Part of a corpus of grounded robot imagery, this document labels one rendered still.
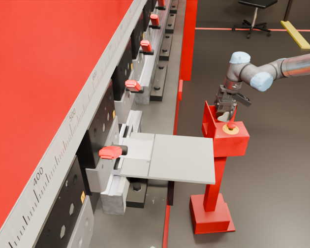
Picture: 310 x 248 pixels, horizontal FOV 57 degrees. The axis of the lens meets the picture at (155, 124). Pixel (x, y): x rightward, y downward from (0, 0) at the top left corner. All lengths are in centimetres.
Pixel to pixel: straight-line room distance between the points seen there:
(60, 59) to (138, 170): 54
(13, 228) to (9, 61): 14
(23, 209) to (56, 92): 12
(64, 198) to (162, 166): 49
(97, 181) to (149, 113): 75
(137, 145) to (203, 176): 23
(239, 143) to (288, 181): 102
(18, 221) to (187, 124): 233
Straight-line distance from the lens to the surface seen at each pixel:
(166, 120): 119
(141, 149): 87
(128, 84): 58
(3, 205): 27
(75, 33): 38
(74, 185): 40
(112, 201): 83
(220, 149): 133
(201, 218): 179
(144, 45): 76
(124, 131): 95
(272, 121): 279
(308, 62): 118
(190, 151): 88
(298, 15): 526
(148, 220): 87
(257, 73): 119
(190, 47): 302
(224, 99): 132
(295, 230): 206
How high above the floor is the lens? 161
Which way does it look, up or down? 39 degrees down
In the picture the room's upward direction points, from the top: straight up
